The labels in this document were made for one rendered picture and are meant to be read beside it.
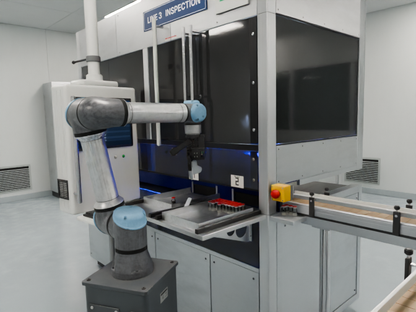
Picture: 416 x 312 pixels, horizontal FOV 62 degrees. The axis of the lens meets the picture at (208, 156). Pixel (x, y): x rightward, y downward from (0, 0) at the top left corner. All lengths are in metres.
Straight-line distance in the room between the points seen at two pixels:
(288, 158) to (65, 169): 1.25
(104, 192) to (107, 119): 0.30
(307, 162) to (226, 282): 0.78
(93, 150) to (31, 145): 5.50
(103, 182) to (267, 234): 0.81
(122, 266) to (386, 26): 5.74
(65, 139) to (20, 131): 4.65
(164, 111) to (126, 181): 1.10
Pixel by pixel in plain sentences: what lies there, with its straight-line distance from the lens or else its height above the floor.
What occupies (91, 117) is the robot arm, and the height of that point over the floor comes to 1.35.
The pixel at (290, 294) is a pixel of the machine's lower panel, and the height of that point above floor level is 0.42.
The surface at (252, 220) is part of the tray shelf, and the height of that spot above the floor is 0.88.
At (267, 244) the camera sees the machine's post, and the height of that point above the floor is 0.74.
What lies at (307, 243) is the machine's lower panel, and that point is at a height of 0.65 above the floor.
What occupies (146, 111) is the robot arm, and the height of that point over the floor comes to 1.37.
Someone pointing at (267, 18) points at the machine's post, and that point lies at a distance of 1.66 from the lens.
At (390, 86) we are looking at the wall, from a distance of 6.26.
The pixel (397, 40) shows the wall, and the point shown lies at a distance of 6.32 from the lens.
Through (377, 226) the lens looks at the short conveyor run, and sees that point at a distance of 1.54.
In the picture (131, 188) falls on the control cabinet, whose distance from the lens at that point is 2.37.
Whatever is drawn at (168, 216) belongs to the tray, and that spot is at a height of 0.90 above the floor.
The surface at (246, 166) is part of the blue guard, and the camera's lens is 1.71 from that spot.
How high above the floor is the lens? 1.35
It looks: 6 degrees down
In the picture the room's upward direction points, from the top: 1 degrees counter-clockwise
